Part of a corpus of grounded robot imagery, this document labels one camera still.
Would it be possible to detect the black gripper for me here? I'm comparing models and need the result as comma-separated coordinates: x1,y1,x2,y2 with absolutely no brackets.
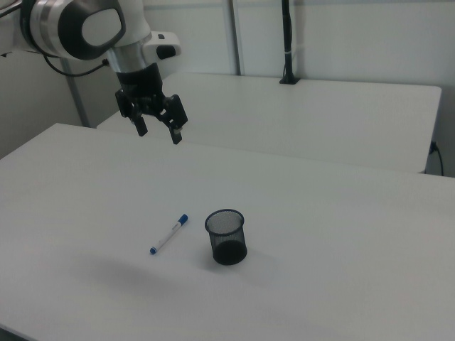
115,63,188,145

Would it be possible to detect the white side table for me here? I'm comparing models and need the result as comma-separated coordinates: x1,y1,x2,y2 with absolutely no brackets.
96,72,443,175

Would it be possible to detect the black mesh pen cup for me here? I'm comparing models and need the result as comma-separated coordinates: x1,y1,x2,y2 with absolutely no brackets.
204,208,249,266

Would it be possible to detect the black pole with white band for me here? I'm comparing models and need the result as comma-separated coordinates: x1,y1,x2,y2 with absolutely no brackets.
279,0,301,85

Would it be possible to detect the grey partition frame post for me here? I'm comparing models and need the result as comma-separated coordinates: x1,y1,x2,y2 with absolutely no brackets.
227,0,247,76
63,58,90,128

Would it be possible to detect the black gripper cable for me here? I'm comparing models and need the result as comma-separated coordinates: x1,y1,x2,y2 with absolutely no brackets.
42,53,109,77

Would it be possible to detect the black wall power cable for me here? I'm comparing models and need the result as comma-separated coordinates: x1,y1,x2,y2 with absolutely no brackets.
431,141,445,175

